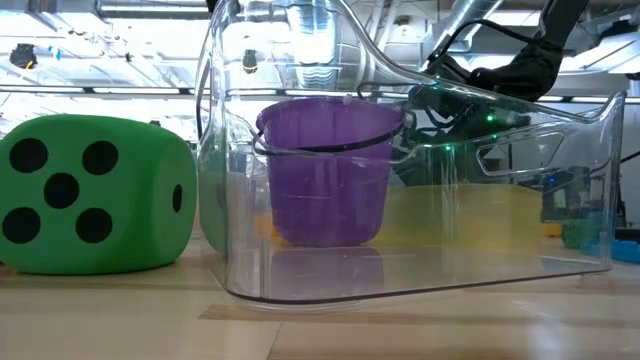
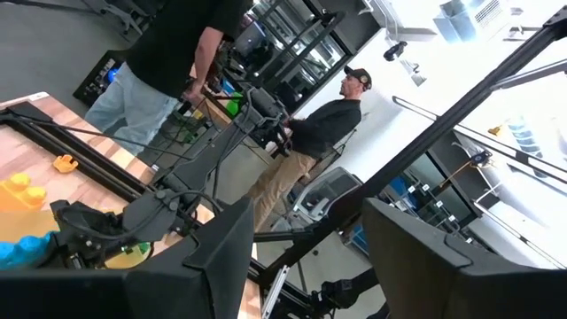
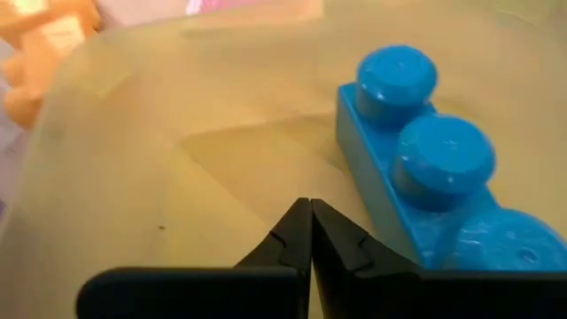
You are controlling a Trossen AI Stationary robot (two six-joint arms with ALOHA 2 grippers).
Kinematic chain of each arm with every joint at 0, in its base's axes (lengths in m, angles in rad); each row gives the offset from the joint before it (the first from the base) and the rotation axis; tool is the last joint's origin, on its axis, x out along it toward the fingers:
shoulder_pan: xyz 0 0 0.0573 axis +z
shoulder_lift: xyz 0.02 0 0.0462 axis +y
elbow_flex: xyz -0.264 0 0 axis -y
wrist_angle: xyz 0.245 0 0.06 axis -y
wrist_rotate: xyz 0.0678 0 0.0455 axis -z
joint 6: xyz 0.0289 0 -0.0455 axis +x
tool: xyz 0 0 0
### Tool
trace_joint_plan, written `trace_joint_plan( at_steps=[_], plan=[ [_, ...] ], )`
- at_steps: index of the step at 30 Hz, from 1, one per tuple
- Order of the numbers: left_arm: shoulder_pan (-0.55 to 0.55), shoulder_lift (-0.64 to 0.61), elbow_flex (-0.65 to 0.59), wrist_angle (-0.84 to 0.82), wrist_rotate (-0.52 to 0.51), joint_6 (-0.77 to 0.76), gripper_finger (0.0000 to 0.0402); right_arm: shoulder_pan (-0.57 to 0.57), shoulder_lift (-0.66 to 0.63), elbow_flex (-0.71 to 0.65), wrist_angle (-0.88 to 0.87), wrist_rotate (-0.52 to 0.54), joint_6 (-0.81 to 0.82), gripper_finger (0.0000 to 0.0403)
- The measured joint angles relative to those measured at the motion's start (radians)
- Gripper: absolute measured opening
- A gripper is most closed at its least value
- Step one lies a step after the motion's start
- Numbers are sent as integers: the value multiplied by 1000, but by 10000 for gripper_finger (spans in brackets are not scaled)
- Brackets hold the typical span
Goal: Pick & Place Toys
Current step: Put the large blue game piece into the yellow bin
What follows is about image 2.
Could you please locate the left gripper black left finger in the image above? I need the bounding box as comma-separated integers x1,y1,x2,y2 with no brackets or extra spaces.
125,197,257,319

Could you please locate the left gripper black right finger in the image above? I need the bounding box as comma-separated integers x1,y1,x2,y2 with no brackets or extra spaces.
361,197,567,319

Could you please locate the blue long brick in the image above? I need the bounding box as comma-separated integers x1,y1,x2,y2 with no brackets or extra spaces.
0,231,59,272

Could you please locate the small yellow clip piece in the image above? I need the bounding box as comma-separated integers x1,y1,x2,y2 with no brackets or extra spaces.
52,153,80,175

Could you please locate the yellow two-stud block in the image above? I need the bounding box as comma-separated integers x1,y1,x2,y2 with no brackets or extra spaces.
0,172,48,213

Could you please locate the grey storage crate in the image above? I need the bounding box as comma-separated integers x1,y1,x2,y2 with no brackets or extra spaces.
291,167,362,222

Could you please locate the black computer tower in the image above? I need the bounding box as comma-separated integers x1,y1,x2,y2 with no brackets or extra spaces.
72,49,130,108

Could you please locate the person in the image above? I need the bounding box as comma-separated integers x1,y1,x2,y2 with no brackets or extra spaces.
245,65,374,232
83,0,254,157

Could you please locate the black shelving rack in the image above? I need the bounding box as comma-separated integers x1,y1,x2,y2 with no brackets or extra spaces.
247,0,355,116

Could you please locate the black table frame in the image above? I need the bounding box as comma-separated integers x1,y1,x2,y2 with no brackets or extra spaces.
0,100,154,203

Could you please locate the thin black cable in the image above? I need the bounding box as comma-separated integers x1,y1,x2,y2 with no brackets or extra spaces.
0,113,194,161

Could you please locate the black upright frame post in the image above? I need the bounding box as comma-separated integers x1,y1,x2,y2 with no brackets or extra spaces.
259,4,567,287

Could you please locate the black wall camera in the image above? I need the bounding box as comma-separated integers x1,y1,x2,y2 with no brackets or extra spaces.
383,40,409,63

